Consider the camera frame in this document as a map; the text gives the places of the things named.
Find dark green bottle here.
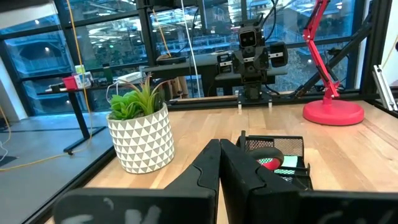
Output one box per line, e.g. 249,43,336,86
102,63,113,83

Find green sticky note pad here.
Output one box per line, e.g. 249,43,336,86
257,155,299,177

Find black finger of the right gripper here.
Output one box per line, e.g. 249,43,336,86
216,52,233,75
269,41,289,68

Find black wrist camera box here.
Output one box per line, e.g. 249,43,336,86
238,26,258,50

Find white power adapter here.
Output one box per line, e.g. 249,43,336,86
116,71,144,85

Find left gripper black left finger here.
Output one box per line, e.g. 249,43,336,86
52,138,222,224

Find small red box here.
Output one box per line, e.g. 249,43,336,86
62,76,78,91

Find black diagonal frame strut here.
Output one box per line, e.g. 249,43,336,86
294,21,373,98

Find black red-handled scissors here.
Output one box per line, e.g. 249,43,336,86
248,146,285,171

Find red desk lamp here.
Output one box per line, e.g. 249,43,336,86
302,0,366,127

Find black mesh desk organizer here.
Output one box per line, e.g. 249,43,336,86
235,130,314,191

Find yellow cable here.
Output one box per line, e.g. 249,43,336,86
0,0,94,172

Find small white box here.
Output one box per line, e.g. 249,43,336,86
73,72,94,90

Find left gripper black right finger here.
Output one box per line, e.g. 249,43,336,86
219,139,398,224

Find silver aluminium extrusion bar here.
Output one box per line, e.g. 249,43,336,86
372,64,398,112

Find white hanging cable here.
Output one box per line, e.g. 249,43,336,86
180,0,201,99

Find white triangle-patterned potted plant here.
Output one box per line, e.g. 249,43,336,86
106,74,175,174

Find black background workbench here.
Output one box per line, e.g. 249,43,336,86
142,51,289,97

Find black upright frame post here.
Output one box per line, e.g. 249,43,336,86
359,0,393,102

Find brown cardboard tubes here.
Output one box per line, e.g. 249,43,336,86
169,76,190,100

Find black background desk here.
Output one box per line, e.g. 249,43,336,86
45,79,108,155

